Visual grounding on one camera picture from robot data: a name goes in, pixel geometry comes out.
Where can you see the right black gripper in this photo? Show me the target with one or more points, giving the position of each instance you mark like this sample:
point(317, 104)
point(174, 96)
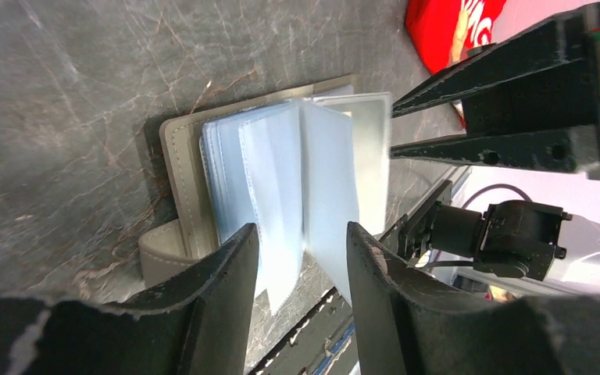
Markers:
point(531, 102)

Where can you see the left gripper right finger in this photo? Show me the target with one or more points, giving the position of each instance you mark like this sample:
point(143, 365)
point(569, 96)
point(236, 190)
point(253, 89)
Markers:
point(407, 322)

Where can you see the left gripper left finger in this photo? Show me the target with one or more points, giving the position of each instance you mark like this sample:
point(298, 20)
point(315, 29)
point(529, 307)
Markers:
point(197, 322)

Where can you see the grey card holder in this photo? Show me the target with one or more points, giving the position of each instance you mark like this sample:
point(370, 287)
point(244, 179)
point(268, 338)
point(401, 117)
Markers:
point(299, 163)

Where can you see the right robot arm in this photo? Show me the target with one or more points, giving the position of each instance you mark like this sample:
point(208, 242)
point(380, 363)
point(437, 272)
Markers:
point(529, 245)

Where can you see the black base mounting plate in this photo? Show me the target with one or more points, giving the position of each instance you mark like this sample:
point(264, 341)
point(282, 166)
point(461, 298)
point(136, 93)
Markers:
point(323, 342)

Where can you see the red printed t-shirt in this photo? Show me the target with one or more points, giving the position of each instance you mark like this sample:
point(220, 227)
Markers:
point(443, 31)

